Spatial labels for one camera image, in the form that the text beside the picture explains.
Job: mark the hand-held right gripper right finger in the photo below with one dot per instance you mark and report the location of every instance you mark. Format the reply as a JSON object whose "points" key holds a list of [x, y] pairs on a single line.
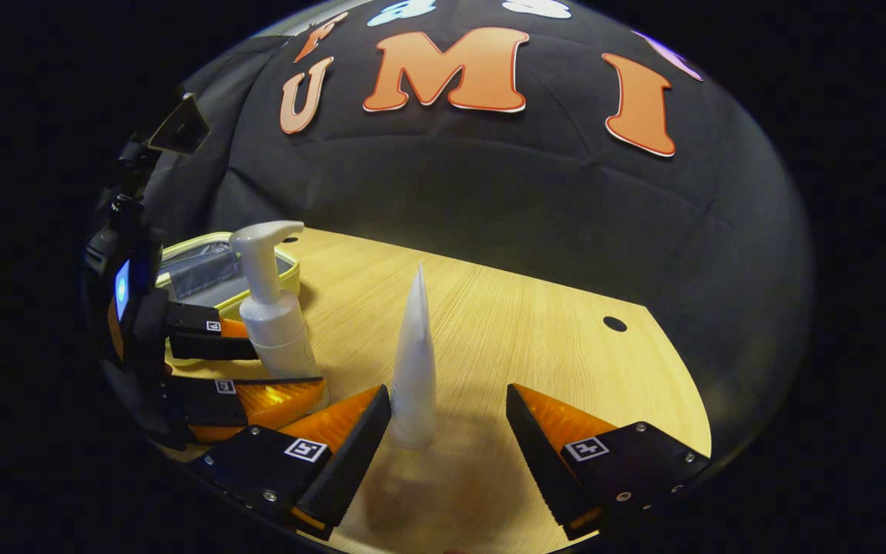
{"points": [[541, 469]]}

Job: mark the white squeeze tube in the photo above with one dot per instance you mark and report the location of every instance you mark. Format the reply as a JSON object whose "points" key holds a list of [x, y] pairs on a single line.
{"points": [[414, 369]]}

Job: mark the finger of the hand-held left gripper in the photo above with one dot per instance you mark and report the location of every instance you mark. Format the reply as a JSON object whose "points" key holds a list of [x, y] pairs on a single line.
{"points": [[197, 345], [204, 404]]}

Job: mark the cream yellow suitcase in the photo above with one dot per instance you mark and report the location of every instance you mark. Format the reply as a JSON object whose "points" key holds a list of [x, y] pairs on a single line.
{"points": [[204, 277]]}

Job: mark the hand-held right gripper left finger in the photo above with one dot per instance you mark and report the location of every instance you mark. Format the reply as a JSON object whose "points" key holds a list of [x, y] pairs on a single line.
{"points": [[354, 462]]}

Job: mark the white pump bottle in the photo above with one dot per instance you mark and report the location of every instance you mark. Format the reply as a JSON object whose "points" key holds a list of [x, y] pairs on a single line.
{"points": [[278, 323]]}

